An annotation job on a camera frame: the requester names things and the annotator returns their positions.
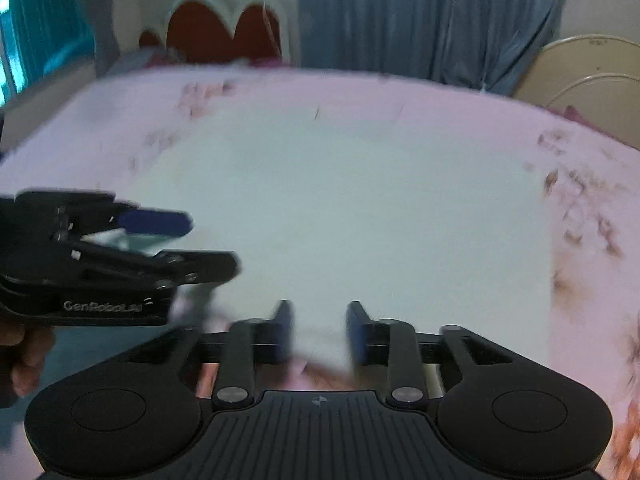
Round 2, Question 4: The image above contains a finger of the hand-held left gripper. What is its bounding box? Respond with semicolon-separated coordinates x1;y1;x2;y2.
145;250;242;287
112;208;194;238

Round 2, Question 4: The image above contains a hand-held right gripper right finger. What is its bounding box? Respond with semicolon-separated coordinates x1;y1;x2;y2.
346;301;521;409

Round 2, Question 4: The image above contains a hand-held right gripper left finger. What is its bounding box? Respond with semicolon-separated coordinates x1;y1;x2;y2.
125;300;294;410

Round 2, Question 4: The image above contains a white knitted sweater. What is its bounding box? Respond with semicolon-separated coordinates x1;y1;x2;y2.
127;102;557;378

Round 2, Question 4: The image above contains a person's left hand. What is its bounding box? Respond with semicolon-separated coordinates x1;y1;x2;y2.
0;322;54;397

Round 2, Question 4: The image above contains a red scalloped headboard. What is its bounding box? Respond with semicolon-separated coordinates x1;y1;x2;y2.
137;0;297;69

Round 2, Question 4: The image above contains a grey curtain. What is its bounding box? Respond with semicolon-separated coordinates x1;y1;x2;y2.
74;0;122;78

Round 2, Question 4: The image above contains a teal window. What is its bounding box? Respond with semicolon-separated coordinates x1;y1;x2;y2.
0;0;97;108

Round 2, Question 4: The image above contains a pink floral bed sheet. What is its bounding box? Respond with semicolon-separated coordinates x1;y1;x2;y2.
0;62;640;480

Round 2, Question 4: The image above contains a blue curtain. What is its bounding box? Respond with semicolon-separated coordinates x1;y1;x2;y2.
294;0;577;97

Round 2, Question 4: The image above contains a cream arched headboard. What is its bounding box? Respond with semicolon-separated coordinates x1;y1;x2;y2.
514;34;640;151

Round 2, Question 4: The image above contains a white power cable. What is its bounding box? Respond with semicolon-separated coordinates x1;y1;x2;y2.
260;0;283;63

